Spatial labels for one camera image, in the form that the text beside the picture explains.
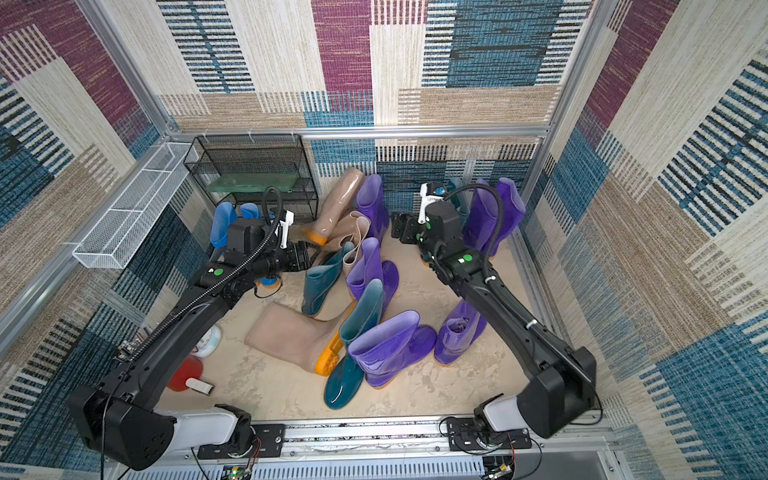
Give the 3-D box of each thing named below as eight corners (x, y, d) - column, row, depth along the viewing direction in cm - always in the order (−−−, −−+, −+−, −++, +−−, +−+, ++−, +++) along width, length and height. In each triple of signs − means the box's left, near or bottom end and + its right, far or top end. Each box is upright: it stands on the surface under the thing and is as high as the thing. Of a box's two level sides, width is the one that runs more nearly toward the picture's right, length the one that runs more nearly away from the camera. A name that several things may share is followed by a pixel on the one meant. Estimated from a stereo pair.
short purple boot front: (366, 399, 81) (358, 367, 60) (357, 378, 84) (347, 341, 64) (440, 357, 88) (455, 316, 67) (429, 340, 91) (440, 295, 71)
